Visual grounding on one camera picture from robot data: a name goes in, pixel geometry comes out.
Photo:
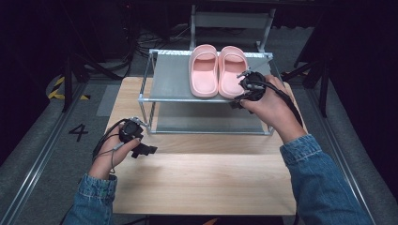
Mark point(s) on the yellow black floor tape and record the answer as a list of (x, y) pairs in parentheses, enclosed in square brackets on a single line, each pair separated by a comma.
[(58, 93)]

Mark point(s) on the person's left hand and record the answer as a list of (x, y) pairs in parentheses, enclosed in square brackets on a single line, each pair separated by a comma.
[(106, 159)]

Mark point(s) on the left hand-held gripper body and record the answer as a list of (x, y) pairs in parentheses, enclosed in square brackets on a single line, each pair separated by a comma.
[(131, 131)]

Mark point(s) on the pink slipper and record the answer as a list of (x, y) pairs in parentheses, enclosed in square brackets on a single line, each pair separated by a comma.
[(203, 78), (230, 78)]

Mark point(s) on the metal shoe rack grey shelves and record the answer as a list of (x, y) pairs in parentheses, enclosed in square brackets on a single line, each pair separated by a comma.
[(172, 78)]

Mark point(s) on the black tripod stand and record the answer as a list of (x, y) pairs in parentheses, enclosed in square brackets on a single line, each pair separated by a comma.
[(324, 90), (67, 84)]

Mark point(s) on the grey metal frame stand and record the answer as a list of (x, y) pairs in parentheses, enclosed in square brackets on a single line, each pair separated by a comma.
[(231, 19)]

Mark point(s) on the person's right hand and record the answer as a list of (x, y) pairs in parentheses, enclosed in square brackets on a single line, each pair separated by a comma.
[(275, 112)]

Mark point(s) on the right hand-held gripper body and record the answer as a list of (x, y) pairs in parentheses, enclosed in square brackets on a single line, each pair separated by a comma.
[(255, 87)]

